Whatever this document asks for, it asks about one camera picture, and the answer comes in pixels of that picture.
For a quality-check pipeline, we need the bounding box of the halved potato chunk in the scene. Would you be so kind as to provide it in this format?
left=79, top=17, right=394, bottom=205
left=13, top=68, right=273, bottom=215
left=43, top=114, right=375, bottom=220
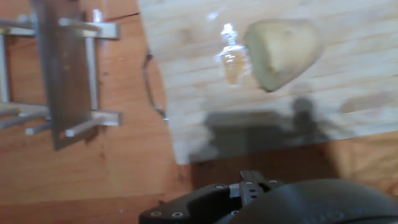
left=243, top=18, right=324, bottom=93

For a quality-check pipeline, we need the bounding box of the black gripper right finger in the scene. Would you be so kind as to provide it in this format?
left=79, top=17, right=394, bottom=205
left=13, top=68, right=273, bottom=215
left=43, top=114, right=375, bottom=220
left=253, top=170, right=285, bottom=190

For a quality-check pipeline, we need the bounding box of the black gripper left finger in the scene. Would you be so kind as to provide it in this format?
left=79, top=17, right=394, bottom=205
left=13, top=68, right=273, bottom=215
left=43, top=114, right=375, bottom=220
left=138, top=170, right=265, bottom=224

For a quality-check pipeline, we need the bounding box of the wooden peg dish rack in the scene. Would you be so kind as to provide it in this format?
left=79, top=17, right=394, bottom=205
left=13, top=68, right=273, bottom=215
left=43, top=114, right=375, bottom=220
left=0, top=9, right=123, bottom=139

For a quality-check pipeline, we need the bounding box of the wooden cutting board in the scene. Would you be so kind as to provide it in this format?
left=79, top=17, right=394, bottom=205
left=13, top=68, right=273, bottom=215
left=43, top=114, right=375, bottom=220
left=136, top=0, right=398, bottom=166

